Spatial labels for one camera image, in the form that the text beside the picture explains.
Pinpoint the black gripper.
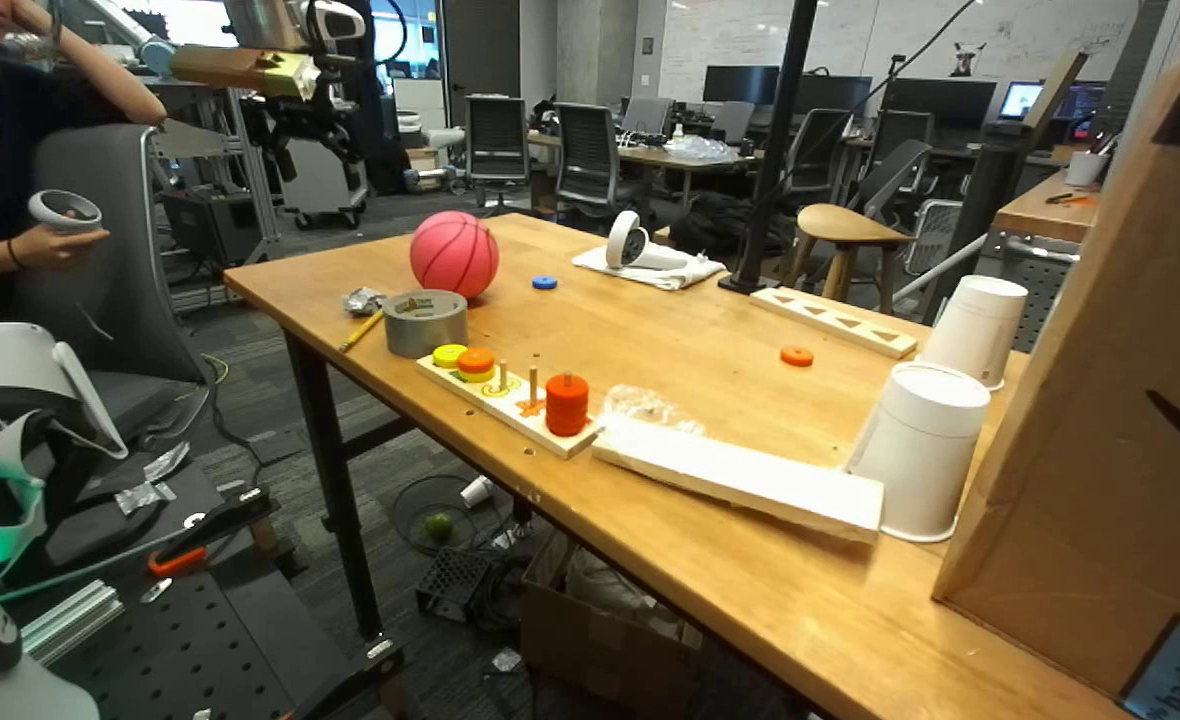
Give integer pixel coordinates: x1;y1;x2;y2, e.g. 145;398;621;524
231;92;340;192

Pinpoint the pink basketball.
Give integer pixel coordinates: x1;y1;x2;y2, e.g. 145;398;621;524
407;209;506;303

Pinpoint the white VR controller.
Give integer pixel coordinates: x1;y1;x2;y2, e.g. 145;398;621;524
26;185;107;240

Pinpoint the person's hand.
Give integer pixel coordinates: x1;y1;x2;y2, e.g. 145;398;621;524
6;214;116;277

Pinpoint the white rolling cart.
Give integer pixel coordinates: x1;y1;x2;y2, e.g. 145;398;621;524
265;132;371;230

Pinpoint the crumpled foil ball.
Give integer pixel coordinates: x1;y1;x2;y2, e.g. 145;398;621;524
340;284;387;318

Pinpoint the yellow pencil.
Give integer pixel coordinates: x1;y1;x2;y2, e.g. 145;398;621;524
338;306;391;357

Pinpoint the black mesh office chair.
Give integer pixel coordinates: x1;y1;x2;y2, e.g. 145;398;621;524
463;92;532;192
554;100;626;214

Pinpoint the grey fabric office chair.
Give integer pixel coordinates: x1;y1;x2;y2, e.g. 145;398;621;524
0;119;225;450

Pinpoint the black metal table leg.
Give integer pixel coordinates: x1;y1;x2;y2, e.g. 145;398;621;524
279;332;406;677

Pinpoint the wooden stacking toy board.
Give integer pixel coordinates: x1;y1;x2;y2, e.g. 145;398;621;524
414;349;606;461

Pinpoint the white VR headset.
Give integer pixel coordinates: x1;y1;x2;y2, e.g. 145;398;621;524
0;314;133;571

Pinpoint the wooden office desk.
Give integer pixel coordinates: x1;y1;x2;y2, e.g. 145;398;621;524
613;132;769;209

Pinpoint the red cylinder block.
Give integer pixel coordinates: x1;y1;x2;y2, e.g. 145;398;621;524
539;371;591;441

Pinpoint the white cloth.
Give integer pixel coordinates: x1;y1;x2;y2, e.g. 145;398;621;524
569;234;727;296

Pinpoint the black backpack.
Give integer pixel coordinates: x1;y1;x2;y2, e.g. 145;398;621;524
677;187;804;268

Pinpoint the black keyboard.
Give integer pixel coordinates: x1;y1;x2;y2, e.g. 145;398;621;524
417;528;528;631

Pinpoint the black computer monitor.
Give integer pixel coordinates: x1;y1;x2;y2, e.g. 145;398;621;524
702;59;786;113
881;76;1000;136

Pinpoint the black perforated breadboard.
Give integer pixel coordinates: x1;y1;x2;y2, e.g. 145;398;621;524
60;524;406;720

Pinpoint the black vertical pole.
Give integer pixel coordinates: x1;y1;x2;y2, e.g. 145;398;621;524
727;0;822;296

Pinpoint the aluminium extrusion bar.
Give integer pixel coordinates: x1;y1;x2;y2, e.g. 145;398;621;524
21;575;129;668

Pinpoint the white flat board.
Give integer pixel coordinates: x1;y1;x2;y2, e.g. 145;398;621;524
591;413;893;546

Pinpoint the round wooden stool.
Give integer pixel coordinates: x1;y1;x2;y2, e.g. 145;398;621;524
788;198;917;306

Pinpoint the long wooden shape sorter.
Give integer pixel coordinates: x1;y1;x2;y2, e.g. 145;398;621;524
748;284;923;361

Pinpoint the brown cardboard box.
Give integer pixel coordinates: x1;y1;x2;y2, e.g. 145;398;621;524
520;579;722;720

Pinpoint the white paper cup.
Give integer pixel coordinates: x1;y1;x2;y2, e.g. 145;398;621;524
923;273;1034;392
845;361;995;543

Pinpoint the black slanted stand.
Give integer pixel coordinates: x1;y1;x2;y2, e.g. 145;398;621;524
944;49;1097;261

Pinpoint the lit blue computer screen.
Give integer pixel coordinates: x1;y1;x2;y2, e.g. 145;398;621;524
995;76;1056;129

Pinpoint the wooden top workbench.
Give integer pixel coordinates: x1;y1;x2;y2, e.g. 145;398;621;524
993;170;1114;247

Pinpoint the large cardboard box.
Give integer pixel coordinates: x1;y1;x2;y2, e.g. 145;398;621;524
928;35;1180;720

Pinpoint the grey duct tape roll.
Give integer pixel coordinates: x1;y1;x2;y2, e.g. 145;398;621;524
379;287;473;361

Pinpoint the orange stacking ring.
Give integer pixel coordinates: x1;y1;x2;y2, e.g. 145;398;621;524
454;349;502;388

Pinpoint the white round camera device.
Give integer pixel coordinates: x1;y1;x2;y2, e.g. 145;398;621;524
606;209;652;277

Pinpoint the orange handled tool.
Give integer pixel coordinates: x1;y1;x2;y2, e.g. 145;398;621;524
145;541;213;579

